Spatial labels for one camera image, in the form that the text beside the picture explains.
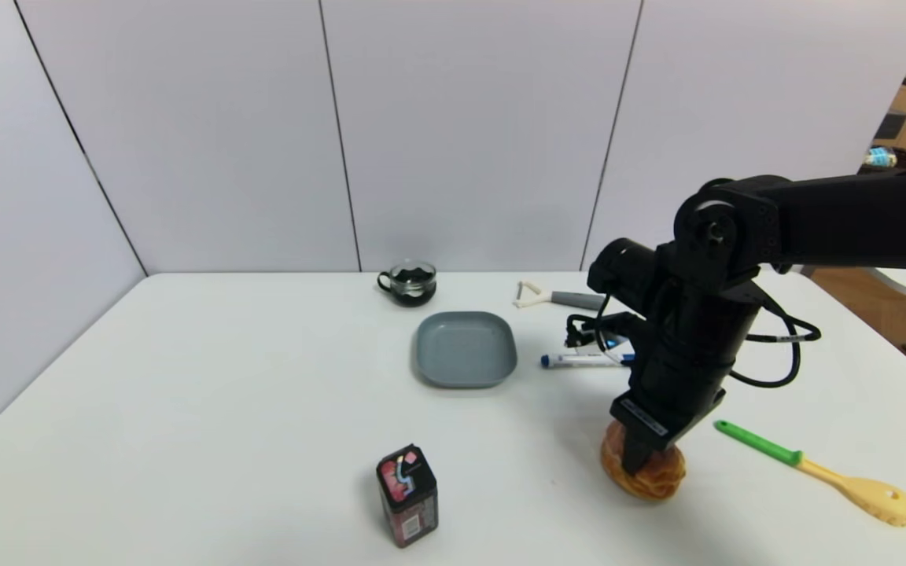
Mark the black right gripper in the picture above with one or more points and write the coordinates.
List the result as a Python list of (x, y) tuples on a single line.
[(643, 419)]

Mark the golden brown bread bun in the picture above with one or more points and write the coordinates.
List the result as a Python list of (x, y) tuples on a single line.
[(664, 479)]

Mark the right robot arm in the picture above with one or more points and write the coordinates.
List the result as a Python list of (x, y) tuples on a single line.
[(854, 220)]

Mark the grey square dish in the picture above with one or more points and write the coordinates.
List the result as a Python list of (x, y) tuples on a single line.
[(465, 350)]

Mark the white marker with blue cap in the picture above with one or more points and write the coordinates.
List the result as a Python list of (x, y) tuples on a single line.
[(579, 361)]

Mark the small black and red box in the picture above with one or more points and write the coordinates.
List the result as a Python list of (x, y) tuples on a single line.
[(408, 499)]

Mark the glass cup with dark contents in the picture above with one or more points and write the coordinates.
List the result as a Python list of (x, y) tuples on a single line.
[(410, 284)]

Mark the blue and white bottle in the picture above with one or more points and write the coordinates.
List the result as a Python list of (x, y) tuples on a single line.
[(879, 158)]

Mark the dark grey panel by shelf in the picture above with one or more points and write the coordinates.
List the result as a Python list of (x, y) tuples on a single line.
[(889, 126)]

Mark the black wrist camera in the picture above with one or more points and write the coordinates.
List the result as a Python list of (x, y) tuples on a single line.
[(614, 324)]

